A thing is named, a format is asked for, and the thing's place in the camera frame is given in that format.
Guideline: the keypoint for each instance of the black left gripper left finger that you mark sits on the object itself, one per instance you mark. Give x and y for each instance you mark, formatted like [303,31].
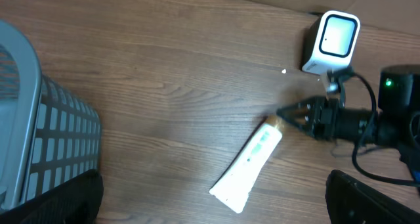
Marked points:
[76,201]

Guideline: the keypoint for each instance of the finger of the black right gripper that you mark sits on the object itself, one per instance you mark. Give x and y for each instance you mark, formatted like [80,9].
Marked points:
[300,115]

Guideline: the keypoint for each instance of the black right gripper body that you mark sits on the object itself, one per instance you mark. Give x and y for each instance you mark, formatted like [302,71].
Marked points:
[322,118]

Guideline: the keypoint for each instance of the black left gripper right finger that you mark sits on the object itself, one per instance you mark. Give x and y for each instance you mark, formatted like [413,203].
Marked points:
[351,201]

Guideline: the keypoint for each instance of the white tube with gold cap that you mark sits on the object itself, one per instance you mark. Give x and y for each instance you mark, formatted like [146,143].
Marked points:
[234,186]

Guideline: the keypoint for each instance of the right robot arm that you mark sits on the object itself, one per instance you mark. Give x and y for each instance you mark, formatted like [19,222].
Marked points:
[392,121]

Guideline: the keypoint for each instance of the white barcode scanner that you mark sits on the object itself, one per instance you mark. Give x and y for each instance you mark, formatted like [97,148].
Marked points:
[329,43]

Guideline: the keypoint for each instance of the grey plastic basket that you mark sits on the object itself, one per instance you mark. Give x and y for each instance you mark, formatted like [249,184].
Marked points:
[48,135]

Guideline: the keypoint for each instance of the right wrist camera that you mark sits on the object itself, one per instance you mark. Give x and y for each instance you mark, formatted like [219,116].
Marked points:
[333,80]

